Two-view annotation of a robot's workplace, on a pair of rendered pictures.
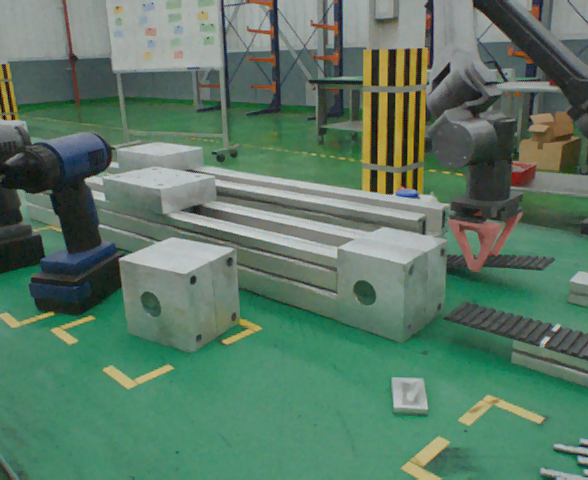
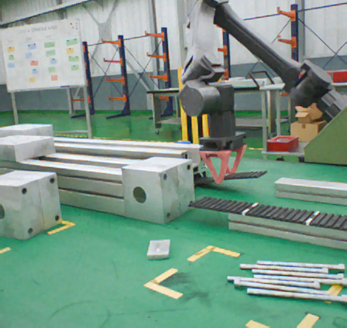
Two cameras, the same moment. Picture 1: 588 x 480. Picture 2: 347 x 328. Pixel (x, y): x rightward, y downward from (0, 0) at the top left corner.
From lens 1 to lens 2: 0.15 m
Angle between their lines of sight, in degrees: 9
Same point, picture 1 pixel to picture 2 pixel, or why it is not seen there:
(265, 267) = (80, 187)
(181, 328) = (18, 223)
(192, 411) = (18, 269)
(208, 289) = (36, 198)
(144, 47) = (29, 73)
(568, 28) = (316, 50)
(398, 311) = (159, 203)
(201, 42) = (70, 69)
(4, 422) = not seen: outside the picture
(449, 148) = (190, 104)
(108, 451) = not seen: outside the picture
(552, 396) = (249, 243)
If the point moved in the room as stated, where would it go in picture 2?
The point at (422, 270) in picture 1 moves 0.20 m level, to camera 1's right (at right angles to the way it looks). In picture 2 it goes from (174, 177) to (283, 167)
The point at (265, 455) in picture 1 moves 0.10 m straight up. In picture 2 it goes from (59, 286) to (49, 212)
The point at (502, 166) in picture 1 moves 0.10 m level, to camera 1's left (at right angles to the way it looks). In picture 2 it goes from (228, 114) to (180, 118)
